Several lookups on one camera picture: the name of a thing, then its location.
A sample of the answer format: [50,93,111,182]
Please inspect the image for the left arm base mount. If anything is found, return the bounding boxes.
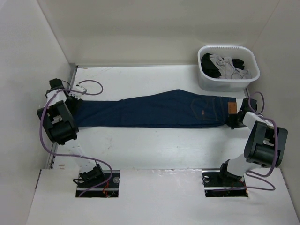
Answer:
[73,170,120,198]

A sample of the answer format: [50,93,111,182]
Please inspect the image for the grey white garment in basket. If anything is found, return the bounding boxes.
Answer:
[209,54,252,80]

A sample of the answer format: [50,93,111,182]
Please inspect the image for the aluminium table rail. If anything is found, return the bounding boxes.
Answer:
[45,63,79,170]
[244,88,250,98]

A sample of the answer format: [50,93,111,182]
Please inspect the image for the left aluminium table rail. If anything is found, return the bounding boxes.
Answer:
[45,63,79,170]

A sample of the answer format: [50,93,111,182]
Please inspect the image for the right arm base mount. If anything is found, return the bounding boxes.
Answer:
[202,169,248,197]

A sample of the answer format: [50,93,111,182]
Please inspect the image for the right aluminium table rail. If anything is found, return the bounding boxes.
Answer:
[244,88,250,98]

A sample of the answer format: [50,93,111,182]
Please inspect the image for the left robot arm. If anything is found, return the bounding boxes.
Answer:
[37,78,107,188]

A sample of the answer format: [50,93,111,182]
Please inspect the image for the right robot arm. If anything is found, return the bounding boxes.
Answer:
[217,98,288,186]

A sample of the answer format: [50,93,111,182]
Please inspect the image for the black garment in basket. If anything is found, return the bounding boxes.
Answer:
[201,53,246,79]

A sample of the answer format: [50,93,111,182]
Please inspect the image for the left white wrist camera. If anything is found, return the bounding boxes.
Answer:
[69,84,87,99]

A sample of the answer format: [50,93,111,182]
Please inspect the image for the dark blue denim trousers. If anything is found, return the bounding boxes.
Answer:
[74,90,237,128]

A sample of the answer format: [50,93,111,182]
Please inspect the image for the white plastic laundry basket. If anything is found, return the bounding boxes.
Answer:
[197,45,260,92]

